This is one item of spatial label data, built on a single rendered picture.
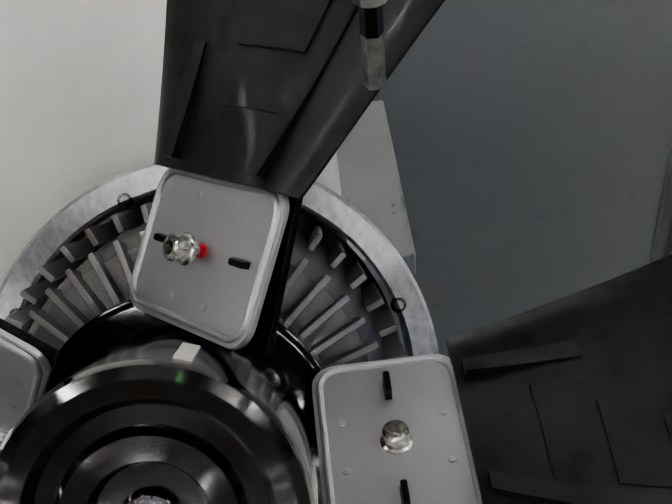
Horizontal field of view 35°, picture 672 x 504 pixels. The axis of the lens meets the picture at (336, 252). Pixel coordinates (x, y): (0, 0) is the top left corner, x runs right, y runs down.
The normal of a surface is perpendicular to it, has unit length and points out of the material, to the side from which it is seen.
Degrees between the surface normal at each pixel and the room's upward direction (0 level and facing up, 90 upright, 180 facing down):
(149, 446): 56
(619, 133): 90
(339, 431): 0
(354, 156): 0
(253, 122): 45
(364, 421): 0
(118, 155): 50
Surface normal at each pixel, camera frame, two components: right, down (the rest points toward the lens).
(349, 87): -0.53, -0.21
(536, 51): 0.09, 0.70
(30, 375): -0.36, 0.72
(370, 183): -0.07, -0.71
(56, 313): -0.04, 0.03
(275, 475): -0.22, 0.18
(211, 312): -0.71, -0.21
